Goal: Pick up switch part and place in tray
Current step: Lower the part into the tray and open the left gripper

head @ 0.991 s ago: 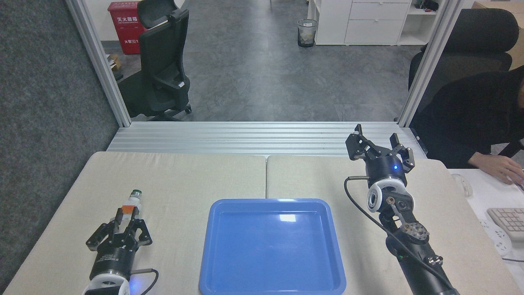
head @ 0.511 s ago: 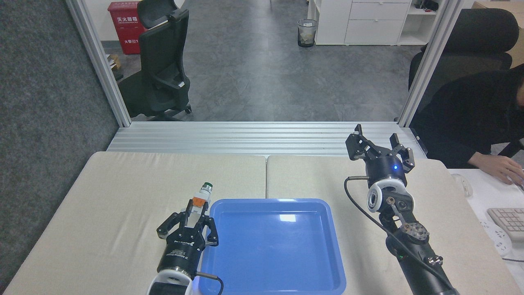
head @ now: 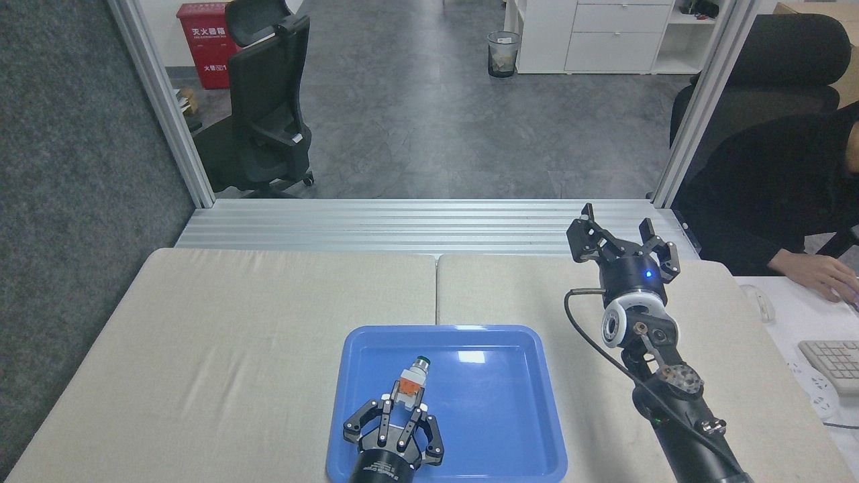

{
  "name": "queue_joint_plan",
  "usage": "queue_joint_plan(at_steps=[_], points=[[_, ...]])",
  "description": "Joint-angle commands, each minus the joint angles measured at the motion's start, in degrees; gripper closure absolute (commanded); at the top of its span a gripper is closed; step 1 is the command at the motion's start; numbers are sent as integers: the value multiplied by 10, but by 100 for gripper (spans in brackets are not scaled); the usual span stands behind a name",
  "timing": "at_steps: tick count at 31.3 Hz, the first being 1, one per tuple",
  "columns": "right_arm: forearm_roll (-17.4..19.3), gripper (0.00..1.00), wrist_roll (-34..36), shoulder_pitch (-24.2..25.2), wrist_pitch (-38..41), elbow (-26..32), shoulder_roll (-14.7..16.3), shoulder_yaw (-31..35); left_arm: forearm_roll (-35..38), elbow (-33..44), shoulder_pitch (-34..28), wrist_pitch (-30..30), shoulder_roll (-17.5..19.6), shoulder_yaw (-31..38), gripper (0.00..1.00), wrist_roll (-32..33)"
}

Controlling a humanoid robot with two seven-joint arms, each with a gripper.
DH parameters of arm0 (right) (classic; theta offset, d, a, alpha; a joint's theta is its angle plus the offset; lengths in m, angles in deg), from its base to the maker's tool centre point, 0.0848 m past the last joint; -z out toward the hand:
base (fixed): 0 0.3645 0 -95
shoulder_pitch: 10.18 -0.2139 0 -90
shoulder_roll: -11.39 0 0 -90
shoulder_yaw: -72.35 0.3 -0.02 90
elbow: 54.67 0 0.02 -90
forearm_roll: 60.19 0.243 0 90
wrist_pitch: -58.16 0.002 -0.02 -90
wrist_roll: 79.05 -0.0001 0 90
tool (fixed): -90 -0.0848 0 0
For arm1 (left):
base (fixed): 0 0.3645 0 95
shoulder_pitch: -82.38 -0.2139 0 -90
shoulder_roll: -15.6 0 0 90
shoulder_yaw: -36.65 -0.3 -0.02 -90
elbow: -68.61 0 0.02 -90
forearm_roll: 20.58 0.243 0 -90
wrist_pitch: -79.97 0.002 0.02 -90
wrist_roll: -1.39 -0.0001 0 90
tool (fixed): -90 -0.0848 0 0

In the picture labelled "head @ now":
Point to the black office chair with armrests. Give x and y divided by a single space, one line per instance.
265 107

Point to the white drawer cabinet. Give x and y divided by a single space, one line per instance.
604 37

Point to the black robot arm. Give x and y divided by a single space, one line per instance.
678 402

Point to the silver aluminium post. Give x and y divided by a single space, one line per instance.
164 107
704 107

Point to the white keyboard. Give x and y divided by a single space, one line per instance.
835 362

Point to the blue plastic tray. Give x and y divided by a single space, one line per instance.
490 402

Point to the white power strip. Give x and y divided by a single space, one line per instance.
815 392

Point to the person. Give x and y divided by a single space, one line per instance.
772 188

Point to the black high-back office chair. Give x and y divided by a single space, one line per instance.
785 60

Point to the person's hand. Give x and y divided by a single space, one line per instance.
822 275

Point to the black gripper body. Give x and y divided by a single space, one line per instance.
386 466
631 278

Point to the black mesh waste bin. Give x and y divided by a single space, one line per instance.
503 54

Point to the small cardboard box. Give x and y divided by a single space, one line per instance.
186 100

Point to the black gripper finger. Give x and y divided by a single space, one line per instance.
369 422
423 436
662 255
591 238

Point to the red fire extinguisher box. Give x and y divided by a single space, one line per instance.
205 47

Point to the silver aluminium rail platform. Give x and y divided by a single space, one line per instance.
429 225

